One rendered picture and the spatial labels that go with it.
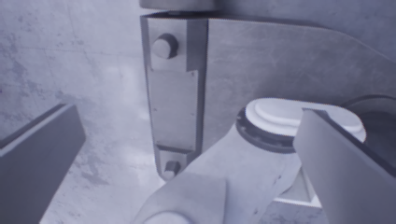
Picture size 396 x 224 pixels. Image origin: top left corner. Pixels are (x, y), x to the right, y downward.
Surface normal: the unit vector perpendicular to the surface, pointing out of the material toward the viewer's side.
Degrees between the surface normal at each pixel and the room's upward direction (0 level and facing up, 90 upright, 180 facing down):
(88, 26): 0
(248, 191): 90
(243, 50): 0
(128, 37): 0
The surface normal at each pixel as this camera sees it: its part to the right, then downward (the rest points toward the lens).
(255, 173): 0.03, -0.85
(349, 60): -0.20, 0.51
